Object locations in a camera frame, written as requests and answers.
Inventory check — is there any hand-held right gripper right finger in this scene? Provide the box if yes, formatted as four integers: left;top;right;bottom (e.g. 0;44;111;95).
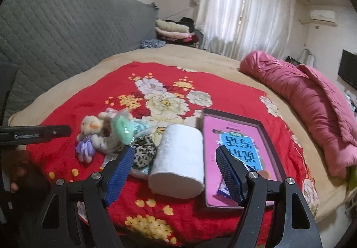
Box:
215;145;324;248

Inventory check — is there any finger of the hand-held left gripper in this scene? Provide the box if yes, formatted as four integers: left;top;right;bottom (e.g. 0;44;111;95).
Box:
45;125;71;137

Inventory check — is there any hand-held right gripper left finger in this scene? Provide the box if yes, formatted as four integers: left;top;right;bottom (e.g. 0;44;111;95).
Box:
35;146;136;248

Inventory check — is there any shallow box with pink lining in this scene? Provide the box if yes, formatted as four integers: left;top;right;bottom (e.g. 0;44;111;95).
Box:
199;107;288;211

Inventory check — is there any green plastic packet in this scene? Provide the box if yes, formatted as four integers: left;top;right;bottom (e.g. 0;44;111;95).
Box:
110;113;135;145

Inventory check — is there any white towel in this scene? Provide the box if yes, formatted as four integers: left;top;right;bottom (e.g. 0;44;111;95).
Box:
148;124;205;200

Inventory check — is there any leopard print scrunchie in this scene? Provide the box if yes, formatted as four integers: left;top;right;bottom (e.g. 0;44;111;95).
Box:
131;137;158;171

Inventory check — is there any purple scrunchie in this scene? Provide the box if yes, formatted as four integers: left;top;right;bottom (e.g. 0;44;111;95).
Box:
75;137;97;163

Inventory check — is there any grey quilted headboard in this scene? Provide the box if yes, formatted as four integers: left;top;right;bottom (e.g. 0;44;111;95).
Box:
0;0;159;126

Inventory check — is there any red floral blanket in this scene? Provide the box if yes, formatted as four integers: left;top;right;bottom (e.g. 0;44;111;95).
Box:
25;61;318;246

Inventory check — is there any pink quilt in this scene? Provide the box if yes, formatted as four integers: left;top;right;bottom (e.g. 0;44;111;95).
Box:
239;51;357;179

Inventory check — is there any green cloth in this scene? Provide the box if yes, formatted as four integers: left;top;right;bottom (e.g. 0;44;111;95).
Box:
346;166;357;191

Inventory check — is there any blue patterned cloth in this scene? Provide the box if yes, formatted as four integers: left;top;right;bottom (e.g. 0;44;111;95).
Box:
139;39;164;49

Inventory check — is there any white metal rack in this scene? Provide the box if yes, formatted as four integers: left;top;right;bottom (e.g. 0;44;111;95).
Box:
300;47;314;66

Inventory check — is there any cluttered white cabinet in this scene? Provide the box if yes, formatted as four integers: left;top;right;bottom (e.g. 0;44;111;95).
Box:
344;89;357;115

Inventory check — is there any stack of folded clothes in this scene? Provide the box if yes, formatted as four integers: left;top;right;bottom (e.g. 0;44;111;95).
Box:
155;17;200;44

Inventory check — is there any white curtain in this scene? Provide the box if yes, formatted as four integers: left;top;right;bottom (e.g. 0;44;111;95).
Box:
197;0;296;60

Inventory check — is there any white air conditioner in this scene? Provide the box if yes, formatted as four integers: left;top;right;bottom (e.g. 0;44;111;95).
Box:
309;10;338;26

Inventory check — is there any black wall television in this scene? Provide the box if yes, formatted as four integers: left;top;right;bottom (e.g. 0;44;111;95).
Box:
337;50;357;91

